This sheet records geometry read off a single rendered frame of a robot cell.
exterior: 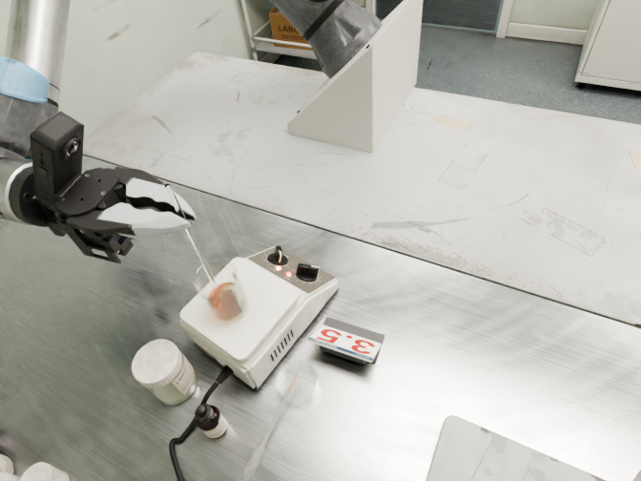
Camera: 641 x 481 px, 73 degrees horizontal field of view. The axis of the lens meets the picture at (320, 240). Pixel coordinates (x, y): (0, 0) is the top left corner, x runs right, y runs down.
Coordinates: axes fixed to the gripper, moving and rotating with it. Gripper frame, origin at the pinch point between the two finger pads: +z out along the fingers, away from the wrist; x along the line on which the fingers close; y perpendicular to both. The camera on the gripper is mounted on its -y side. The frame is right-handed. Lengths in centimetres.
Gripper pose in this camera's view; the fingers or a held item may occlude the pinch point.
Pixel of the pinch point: (179, 213)
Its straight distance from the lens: 46.5
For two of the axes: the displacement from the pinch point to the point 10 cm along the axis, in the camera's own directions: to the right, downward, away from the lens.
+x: -3.1, 7.5, -5.9
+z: 9.5, 1.9, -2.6
